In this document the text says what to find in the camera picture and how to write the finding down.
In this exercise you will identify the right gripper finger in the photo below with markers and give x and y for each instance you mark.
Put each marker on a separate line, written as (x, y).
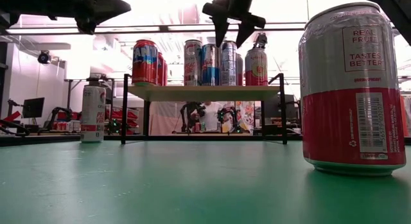
(220, 28)
(245, 33)

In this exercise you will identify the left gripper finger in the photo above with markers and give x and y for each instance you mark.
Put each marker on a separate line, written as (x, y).
(106, 0)
(86, 25)

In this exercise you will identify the teal Red Bull can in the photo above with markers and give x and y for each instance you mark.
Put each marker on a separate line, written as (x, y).
(228, 66)
(210, 70)

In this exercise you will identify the white red Spindrift can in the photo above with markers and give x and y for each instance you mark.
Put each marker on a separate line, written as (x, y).
(350, 105)
(256, 70)

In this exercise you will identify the white Celsius peach can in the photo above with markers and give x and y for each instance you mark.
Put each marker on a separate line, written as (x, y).
(92, 113)
(192, 66)

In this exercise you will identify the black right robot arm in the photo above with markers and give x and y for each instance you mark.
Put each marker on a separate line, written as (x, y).
(391, 9)

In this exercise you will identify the black background robot arm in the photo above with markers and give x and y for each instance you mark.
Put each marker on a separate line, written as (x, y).
(189, 113)
(59, 114)
(13, 121)

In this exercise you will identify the wooden shelf with black legs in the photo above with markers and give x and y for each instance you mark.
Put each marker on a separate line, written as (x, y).
(205, 93)

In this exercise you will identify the floral patterned banner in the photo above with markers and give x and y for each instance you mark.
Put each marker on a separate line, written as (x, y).
(246, 116)

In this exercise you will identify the person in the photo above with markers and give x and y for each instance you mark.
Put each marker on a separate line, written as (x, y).
(210, 116)

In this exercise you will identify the red bin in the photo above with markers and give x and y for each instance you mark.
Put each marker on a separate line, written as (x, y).
(64, 115)

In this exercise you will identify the black monitor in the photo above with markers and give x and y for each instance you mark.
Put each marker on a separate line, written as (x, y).
(33, 107)

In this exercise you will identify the red bin rack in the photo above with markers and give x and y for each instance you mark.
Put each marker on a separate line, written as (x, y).
(130, 115)

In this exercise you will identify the orange red board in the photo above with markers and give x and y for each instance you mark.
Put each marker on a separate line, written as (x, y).
(405, 115)

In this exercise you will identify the black overhead camera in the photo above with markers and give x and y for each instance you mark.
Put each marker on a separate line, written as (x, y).
(260, 40)

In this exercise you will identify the black dome camera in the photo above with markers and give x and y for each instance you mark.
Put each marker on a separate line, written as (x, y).
(44, 57)

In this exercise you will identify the black aluminium table frame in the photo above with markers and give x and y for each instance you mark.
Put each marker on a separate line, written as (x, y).
(48, 139)

